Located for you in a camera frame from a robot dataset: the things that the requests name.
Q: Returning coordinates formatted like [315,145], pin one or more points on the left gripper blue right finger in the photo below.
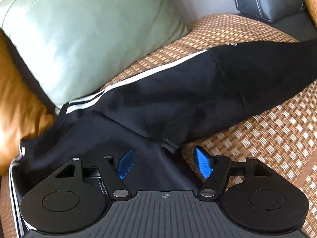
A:
[204,161]

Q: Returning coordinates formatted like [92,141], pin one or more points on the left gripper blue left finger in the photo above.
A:
[125,164]

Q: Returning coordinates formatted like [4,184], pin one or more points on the black white-striped track jacket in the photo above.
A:
[64,183]

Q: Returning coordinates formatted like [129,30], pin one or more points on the woven brown seat mat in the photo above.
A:
[283,137]

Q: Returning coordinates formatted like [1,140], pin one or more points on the orange leather cushion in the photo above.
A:
[23,115]

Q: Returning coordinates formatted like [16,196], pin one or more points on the green leather cushion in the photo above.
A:
[73,47]

